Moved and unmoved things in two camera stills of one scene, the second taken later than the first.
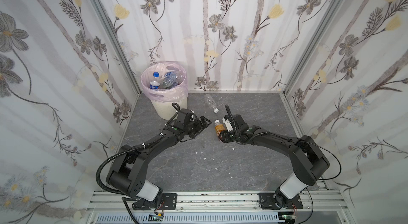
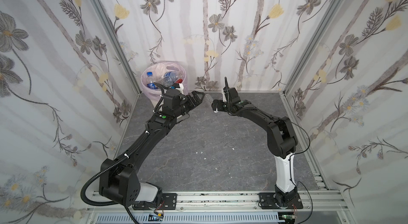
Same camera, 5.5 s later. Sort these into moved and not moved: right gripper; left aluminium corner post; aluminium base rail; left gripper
Moved: left gripper; right gripper
Not moved: aluminium base rail; left aluminium corner post
